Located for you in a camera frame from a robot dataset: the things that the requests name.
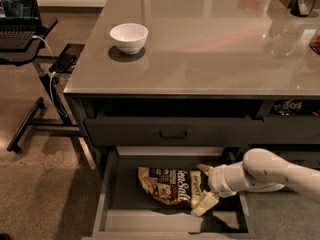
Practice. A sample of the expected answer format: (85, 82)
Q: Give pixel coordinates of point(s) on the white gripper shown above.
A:
(217, 181)

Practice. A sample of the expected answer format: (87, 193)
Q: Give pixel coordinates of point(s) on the brown sea salt chip bag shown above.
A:
(172, 187)

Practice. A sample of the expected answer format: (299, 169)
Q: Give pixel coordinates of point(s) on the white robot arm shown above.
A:
(259, 171)

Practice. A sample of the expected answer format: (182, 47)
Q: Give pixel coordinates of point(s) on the open middle drawer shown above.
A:
(149, 197)

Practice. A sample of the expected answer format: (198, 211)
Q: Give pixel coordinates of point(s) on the right top drawer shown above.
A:
(293, 129)

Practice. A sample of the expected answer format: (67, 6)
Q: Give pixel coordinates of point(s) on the dark snack bag in drawer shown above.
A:
(296, 107)

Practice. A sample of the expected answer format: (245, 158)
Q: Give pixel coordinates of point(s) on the dark top drawer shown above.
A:
(174, 122)

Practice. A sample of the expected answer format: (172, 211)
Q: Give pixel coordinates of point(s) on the white ceramic bowl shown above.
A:
(129, 38)

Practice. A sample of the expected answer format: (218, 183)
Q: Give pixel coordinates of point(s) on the brown round container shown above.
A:
(315, 42)

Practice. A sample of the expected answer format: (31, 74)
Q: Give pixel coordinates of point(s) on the black smartphone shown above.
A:
(64, 63)

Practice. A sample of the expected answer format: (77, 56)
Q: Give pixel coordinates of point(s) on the black rolling laptop stand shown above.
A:
(31, 108)

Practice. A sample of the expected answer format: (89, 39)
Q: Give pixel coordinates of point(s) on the black shoe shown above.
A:
(5, 236)

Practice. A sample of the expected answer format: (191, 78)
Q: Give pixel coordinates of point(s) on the black laptop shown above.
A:
(19, 21)

